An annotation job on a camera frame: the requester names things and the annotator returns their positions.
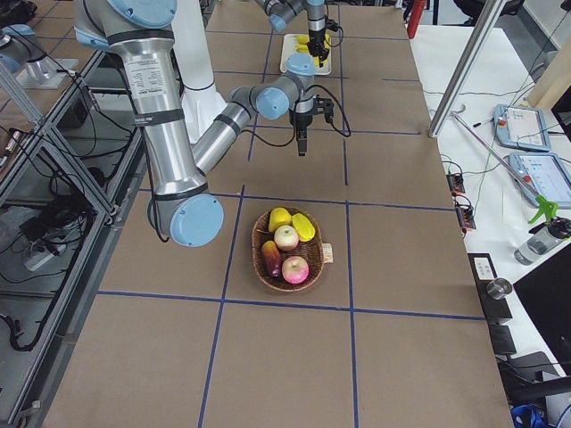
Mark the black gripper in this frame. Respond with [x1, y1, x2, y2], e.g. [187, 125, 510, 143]
[308, 29, 329, 63]
[289, 95, 335, 156]

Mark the greenish yellow banana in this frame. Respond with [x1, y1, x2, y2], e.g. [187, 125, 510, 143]
[295, 43, 310, 54]

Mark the yellow banana with dark tip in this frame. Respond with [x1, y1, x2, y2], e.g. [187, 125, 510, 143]
[295, 34, 310, 45]

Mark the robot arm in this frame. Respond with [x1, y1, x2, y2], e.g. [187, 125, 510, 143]
[75, 1, 331, 247]
[254, 0, 329, 67]

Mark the brown wicker basket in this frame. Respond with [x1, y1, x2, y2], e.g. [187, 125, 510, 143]
[251, 207, 325, 292]

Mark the white bear-print tray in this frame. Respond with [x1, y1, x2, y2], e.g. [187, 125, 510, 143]
[279, 34, 332, 76]

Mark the yellow lemon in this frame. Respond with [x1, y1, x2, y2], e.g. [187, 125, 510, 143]
[268, 207, 292, 233]

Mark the yellow starfruit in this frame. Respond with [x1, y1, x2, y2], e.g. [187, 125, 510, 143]
[291, 212, 316, 242]

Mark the pale pink apple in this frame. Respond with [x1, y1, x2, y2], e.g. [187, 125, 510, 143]
[274, 225, 299, 251]

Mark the red fire extinguisher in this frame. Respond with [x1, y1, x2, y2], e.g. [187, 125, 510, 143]
[407, 0, 426, 39]

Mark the paper price tag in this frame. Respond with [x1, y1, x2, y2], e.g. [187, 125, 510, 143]
[322, 243, 335, 264]

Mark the dark red apple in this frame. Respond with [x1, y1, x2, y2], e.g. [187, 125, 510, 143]
[261, 240, 282, 277]

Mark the metal reacher stick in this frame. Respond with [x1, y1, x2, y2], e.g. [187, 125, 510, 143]
[450, 111, 541, 201]

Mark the teach pendant tablet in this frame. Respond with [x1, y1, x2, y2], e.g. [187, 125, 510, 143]
[509, 152, 570, 210]
[493, 104, 551, 152]

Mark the metal cup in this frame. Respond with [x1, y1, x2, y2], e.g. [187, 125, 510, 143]
[485, 277, 513, 300]

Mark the green-top spray bottle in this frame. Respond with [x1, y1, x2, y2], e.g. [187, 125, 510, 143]
[514, 195, 570, 266]

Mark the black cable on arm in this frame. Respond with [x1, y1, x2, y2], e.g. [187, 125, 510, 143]
[246, 93, 352, 162]

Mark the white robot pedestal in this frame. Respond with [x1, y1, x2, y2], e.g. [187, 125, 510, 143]
[171, 0, 227, 144]

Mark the aluminium frame post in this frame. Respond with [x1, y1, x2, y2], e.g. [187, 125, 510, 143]
[428, 0, 507, 138]

